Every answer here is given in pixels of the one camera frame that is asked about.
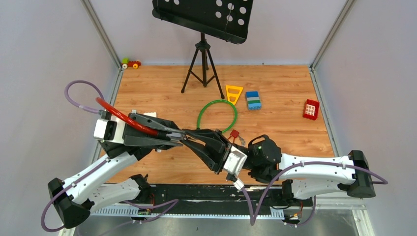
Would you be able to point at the red padlock with thin cable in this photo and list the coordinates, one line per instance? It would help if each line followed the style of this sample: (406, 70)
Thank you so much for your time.
(234, 134)

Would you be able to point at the keys of green lock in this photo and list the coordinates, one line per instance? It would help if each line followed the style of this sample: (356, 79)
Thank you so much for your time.
(242, 141)

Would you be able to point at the yellow triangular plastic piece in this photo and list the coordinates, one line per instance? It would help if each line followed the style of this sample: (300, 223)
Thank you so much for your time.
(233, 93)

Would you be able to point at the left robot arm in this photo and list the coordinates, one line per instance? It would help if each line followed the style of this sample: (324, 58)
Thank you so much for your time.
(76, 197)

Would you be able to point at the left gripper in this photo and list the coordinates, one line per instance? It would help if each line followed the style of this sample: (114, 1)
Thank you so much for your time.
(132, 137)

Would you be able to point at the red window block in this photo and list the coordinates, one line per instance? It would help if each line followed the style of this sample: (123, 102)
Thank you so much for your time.
(311, 109)

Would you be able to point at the toy car red green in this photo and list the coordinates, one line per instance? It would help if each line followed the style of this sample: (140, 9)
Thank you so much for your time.
(127, 63)

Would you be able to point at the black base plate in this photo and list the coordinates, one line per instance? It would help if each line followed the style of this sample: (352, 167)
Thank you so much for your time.
(215, 199)

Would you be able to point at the blue green stacked blocks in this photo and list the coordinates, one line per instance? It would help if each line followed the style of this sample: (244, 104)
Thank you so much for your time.
(253, 100)

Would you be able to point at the thick red cable lock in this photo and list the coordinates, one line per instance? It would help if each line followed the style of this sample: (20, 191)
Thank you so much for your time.
(128, 120)

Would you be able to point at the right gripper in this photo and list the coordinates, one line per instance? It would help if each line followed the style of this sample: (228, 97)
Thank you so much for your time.
(216, 149)

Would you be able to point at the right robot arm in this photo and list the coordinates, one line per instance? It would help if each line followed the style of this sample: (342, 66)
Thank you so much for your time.
(301, 177)

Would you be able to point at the green cable lock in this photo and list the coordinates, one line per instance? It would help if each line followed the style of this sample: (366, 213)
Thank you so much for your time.
(235, 112)

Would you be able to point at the black music stand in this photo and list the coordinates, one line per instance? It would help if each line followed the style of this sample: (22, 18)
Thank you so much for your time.
(224, 19)

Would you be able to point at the white blue block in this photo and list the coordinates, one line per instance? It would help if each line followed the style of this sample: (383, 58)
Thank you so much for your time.
(151, 114)

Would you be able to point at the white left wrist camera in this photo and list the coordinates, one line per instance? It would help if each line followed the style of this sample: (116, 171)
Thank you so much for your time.
(109, 128)

